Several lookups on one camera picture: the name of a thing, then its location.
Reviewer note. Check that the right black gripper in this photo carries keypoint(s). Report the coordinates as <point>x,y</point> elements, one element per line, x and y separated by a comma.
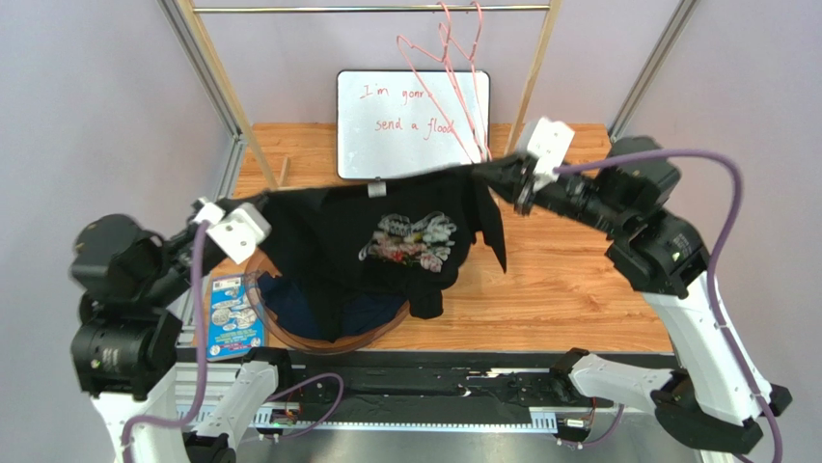
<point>523,192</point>

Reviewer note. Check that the black floral t-shirt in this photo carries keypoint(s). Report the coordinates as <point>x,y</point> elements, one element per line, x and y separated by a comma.
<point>409,239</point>

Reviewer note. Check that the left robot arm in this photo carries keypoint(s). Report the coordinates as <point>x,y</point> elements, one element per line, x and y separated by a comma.
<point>125,350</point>

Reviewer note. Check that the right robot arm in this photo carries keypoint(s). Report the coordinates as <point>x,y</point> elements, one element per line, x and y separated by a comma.
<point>715,399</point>

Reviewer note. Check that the whiteboard with red writing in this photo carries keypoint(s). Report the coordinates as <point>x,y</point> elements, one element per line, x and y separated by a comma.
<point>371,142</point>

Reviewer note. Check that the metal hanging rod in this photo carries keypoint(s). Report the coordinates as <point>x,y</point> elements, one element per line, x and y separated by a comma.
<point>429,8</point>

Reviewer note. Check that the navy blue garment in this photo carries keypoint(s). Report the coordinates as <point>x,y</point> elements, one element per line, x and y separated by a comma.
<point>325,318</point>

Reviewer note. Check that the transparent brown plastic basin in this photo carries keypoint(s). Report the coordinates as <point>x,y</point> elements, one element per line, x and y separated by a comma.
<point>259,264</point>

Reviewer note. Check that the blue illustrated booklet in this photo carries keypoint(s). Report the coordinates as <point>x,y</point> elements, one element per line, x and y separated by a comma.
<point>234,327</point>

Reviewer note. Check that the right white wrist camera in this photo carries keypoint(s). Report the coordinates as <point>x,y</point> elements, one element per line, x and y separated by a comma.
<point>547,142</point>

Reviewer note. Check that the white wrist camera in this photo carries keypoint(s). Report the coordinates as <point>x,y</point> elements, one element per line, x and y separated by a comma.
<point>237,233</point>
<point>547,142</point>

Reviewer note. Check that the right aluminium frame post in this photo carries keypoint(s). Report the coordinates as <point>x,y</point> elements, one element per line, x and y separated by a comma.
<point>655,61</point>

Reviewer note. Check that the aluminium frame post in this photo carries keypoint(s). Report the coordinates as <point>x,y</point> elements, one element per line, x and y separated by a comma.
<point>655,61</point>
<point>184,31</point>

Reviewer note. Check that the rear pink wire hanger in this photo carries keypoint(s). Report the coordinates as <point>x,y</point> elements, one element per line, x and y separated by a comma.
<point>479,131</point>

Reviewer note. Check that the pink wire hanger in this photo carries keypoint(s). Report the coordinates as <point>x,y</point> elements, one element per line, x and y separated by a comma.
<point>479,131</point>
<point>431,111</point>

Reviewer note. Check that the front pink wire hanger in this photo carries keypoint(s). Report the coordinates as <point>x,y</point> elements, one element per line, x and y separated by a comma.
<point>431,111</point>

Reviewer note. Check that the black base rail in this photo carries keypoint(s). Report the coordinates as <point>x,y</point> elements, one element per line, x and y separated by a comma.
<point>383,389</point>

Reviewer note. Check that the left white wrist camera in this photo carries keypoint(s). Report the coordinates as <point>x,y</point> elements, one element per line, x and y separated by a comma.
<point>237,233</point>

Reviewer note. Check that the left aluminium frame post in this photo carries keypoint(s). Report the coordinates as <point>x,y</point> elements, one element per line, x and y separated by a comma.
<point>184,31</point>

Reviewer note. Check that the wooden clothes rack frame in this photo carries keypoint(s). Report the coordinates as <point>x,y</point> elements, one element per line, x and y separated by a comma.
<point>278,181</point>

